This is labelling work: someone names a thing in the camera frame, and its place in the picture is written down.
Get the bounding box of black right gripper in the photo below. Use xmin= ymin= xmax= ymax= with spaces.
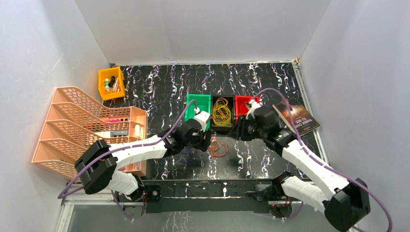
xmin=227 ymin=115 xmax=266 ymax=141

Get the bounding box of orange cable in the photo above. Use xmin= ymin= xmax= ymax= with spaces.
xmin=208 ymin=134 xmax=230 ymax=158

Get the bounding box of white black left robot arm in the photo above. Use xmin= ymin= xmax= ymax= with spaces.
xmin=74 ymin=118 xmax=214 ymax=201

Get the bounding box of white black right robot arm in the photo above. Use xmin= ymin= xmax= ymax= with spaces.
xmin=234 ymin=106 xmax=371 ymax=232

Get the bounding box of red plastic bin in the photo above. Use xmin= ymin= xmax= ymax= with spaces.
xmin=234 ymin=95 xmax=253 ymax=122

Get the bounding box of black plastic bin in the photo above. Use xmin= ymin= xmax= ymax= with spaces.
xmin=210 ymin=95 xmax=235 ymax=135

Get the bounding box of green plastic bin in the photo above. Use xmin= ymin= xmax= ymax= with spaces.
xmin=185 ymin=93 xmax=212 ymax=131

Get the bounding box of dark paperback book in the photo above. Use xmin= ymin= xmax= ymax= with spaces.
xmin=273 ymin=98 xmax=320 ymax=136

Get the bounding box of yellow plastic bin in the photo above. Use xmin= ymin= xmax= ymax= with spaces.
xmin=98 ymin=67 xmax=125 ymax=101

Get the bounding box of peach plastic file rack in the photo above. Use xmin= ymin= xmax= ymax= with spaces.
xmin=31 ymin=87 xmax=148 ymax=180

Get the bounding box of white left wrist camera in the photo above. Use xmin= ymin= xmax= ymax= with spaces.
xmin=194 ymin=107 xmax=211 ymax=132

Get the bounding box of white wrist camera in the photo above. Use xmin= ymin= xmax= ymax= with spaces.
xmin=246 ymin=99 xmax=261 ymax=119
xmin=194 ymin=107 xmax=211 ymax=132

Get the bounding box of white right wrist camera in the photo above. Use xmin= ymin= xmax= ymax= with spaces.
xmin=246 ymin=99 xmax=261 ymax=119

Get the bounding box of yellow green wire coil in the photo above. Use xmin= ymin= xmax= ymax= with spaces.
xmin=212 ymin=97 xmax=233 ymax=128

